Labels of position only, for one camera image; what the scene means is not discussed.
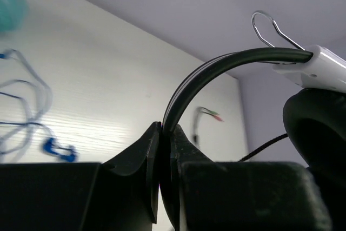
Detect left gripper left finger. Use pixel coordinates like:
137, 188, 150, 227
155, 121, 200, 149
1, 122, 161, 230

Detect black headphone cable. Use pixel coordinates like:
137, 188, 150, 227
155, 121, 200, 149
192, 107, 289, 162

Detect blue thin cable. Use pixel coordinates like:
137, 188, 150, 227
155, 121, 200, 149
0, 49, 79, 162

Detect teal cat ear headphones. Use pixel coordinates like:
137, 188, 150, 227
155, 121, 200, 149
1, 0, 28, 32

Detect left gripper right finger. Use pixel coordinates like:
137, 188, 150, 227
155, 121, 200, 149
161, 127, 332, 230

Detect white black headphones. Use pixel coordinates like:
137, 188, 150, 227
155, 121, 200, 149
161, 11, 346, 231

